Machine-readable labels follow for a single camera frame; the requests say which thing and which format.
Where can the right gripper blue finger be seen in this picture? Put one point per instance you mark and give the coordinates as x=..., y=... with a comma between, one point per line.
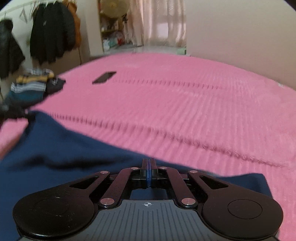
x=153, y=171
x=145, y=171

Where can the navy blue sweatshirt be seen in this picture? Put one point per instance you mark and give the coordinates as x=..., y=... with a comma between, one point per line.
x=41, y=154

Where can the teal striped sweater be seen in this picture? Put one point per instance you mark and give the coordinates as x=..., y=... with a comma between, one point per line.
x=29, y=88

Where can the black garment under pile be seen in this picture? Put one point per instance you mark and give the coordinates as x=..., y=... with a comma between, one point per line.
x=53, y=86

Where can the black puffer jacket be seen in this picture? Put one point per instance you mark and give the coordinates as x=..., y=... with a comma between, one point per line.
x=11, y=53

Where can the pink bed blanket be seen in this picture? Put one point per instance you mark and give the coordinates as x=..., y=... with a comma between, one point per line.
x=187, y=111

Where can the black hanging coats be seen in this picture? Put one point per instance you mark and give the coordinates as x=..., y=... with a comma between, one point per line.
x=53, y=32

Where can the black smartphone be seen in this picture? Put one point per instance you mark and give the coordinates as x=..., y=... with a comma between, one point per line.
x=104, y=77

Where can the green small box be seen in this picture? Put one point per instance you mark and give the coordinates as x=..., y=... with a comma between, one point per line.
x=182, y=51

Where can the orange hanging jacket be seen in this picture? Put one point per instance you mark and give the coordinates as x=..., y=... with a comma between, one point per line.
x=72, y=7

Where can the wooden shelf with items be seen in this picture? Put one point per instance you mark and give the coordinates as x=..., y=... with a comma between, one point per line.
x=111, y=31

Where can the beige curtain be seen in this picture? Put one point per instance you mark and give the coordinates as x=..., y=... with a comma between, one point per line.
x=157, y=23

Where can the standing fan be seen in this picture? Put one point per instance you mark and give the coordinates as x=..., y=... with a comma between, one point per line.
x=114, y=9

